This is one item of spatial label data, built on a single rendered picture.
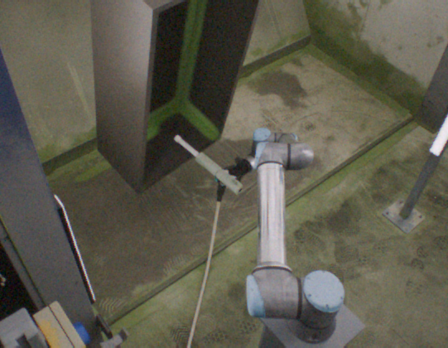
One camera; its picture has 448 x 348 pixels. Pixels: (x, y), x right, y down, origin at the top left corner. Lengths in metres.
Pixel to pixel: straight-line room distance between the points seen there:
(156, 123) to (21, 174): 1.57
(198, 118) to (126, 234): 0.80
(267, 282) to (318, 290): 0.18
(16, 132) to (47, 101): 1.95
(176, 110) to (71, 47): 0.81
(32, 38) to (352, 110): 2.28
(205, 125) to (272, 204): 1.05
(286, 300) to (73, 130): 1.96
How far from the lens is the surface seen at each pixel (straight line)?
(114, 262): 2.84
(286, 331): 2.00
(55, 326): 1.02
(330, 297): 1.79
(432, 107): 3.81
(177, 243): 2.87
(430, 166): 2.92
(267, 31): 4.01
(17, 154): 1.31
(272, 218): 1.90
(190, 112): 2.90
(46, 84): 3.21
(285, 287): 1.79
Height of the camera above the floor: 2.46
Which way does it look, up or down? 48 degrees down
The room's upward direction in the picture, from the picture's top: 3 degrees clockwise
